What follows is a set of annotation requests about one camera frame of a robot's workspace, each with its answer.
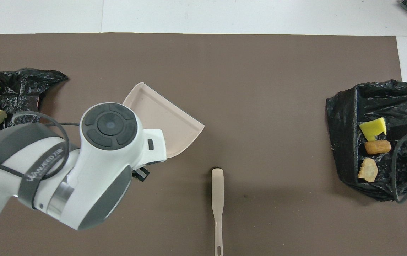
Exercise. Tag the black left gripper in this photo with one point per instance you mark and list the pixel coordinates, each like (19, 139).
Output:
(141, 174)

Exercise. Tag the notched yellow sponge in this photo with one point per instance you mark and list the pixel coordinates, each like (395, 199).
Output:
(374, 128)

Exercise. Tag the brown bread roll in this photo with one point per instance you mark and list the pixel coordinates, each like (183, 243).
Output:
(377, 147)

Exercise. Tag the ridged tan bread slice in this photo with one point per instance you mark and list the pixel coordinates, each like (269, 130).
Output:
(368, 170)

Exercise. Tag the beige plastic dustpan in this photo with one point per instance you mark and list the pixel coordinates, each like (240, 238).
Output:
(164, 121)

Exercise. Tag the beige hand brush black bristles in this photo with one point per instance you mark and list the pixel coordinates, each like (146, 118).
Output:
(217, 199)

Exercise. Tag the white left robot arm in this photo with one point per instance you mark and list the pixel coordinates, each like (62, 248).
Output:
(93, 167)

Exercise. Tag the black trash bag bin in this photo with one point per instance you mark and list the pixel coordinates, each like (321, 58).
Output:
(345, 142)
(22, 89)

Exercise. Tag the brown table mat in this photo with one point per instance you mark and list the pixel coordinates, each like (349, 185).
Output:
(260, 89)

